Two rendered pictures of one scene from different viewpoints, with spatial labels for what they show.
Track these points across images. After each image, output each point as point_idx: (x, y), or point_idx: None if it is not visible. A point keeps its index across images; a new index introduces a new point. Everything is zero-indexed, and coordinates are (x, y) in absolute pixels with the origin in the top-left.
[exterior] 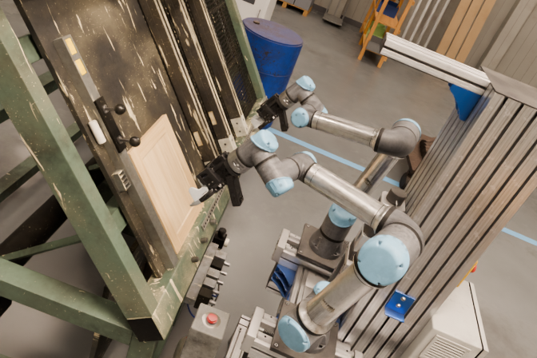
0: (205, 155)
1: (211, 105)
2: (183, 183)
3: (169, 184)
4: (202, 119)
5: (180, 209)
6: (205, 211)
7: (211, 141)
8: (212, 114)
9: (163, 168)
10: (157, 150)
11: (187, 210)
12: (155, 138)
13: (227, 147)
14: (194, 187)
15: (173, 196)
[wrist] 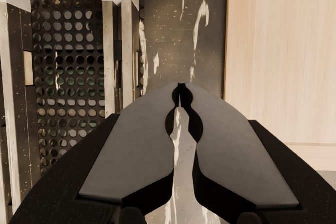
0: (137, 25)
1: (24, 101)
2: (273, 33)
3: (324, 63)
4: (116, 108)
5: None
6: None
7: (115, 46)
8: (27, 77)
9: (316, 97)
10: (308, 132)
11: None
12: (297, 152)
13: None
14: None
15: (329, 35)
